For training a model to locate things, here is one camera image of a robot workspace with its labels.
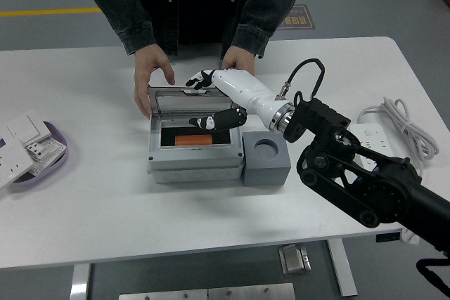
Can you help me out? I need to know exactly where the person's right hand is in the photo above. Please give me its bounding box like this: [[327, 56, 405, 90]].
[[133, 45, 176, 119]]

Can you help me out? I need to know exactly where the person's left hand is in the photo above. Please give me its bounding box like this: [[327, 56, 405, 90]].
[[221, 46, 257, 78]]

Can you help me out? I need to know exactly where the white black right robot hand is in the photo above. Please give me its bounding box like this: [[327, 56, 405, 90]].
[[185, 67, 294, 131]]

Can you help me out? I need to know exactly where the orange cylinder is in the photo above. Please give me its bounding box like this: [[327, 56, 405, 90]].
[[174, 133, 213, 147]]

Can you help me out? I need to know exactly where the grey box with clear lid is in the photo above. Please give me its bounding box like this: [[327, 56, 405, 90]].
[[146, 84, 245, 184]]

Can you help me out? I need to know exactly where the grey cube with round recess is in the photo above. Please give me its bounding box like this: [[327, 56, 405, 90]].
[[240, 131, 293, 187]]

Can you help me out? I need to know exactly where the person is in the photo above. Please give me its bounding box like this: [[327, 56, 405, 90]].
[[79, 0, 309, 60]]

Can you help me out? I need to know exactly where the brown floor sign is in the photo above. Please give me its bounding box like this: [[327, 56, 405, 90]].
[[276, 4, 316, 30]]

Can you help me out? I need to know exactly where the yellow floor tape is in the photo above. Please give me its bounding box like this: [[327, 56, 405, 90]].
[[0, 6, 103, 18]]

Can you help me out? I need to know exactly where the white perforated panel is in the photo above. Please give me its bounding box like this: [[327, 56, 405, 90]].
[[30, 137, 68, 175]]

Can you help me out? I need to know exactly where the purple tray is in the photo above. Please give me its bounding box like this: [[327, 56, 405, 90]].
[[8, 120, 68, 193]]

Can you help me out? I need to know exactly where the white power strip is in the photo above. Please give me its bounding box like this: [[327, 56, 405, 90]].
[[347, 122, 397, 174]]

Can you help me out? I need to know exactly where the small white socket module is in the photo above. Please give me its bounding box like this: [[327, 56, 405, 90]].
[[24, 141, 49, 162]]

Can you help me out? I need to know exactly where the large white socket panel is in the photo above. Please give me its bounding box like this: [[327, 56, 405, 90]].
[[0, 137, 36, 190]]

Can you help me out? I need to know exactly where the metal hinge block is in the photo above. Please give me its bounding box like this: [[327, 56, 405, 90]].
[[278, 243, 312, 275]]

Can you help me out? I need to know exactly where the black table controller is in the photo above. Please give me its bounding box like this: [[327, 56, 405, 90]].
[[375, 232, 402, 244]]

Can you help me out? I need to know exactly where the white plug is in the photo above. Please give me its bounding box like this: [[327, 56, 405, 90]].
[[400, 228, 421, 245]]

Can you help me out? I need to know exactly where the white switch panel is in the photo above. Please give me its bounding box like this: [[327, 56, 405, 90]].
[[6, 114, 53, 146]]

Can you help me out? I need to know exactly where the white power cord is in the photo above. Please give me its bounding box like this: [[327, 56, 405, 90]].
[[356, 96, 440, 176]]

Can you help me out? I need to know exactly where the metal base plate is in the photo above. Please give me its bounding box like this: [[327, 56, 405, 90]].
[[118, 282, 296, 300]]

